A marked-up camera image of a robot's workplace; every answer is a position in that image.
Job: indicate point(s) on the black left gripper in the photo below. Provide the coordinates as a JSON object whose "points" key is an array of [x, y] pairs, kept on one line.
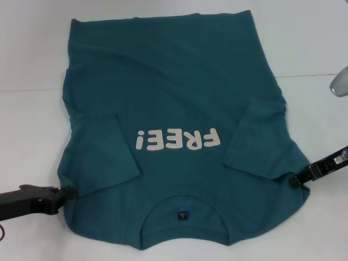
{"points": [[16, 202]]}

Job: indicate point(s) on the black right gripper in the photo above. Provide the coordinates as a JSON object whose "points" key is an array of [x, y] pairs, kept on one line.
{"points": [[331, 163]]}

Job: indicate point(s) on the teal T-shirt with FREE print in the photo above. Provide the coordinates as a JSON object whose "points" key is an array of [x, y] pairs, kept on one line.
{"points": [[176, 81]]}

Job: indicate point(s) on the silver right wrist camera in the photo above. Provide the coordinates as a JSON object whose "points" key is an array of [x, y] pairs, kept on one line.
{"points": [[340, 83]]}

